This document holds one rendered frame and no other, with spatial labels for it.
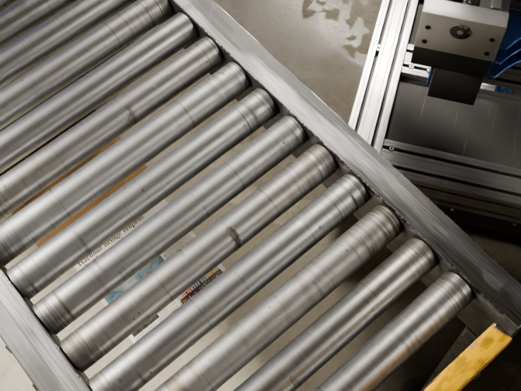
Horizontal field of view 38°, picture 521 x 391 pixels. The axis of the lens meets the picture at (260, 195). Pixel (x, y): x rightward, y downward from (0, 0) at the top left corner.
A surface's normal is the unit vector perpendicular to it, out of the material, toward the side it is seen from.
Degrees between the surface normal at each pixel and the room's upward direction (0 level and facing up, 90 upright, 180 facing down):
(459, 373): 0
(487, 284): 0
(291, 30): 0
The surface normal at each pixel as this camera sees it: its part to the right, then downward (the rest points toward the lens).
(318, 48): -0.04, -0.45
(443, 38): -0.28, 0.86
